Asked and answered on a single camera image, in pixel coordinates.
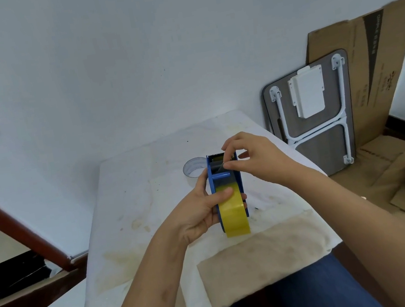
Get person's left hand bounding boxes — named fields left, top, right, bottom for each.
left=159, top=162, right=253, bottom=249

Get person's right hand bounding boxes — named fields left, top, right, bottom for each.
left=218, top=123, right=311, bottom=195

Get blue tape dispenser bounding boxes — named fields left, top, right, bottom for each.
left=204, top=150, right=252, bottom=233

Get yellow tape roll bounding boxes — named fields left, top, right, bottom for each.
left=213, top=180, right=252, bottom=239

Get person's left forearm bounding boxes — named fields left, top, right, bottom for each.
left=82, top=224, right=198, bottom=307

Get person's right forearm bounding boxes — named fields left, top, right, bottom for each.
left=291, top=150, right=405, bottom=307

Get clear tape roll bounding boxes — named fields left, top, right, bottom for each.
left=181, top=155, right=210, bottom=181

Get brown paper sheet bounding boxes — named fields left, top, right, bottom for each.
left=190, top=206, right=342, bottom=307

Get white stained table cover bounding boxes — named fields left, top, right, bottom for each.
left=43, top=97, right=353, bottom=307

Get grey folding table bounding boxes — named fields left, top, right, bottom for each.
left=256, top=48, right=365, bottom=185

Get white table drawer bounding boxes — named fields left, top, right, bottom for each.
left=286, top=64, right=330, bottom=121

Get person's blue jeans legs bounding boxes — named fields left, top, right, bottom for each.
left=162, top=246, right=386, bottom=307

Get flattened cardboard box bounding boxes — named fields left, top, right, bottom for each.
left=324, top=131, right=405, bottom=264

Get large brown cardboard sheet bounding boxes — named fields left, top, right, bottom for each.
left=298, top=0, right=405, bottom=154

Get black cabinet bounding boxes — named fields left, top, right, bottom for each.
left=0, top=244, right=67, bottom=304

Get brown wooden door frame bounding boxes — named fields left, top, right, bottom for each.
left=0, top=167, right=96, bottom=307

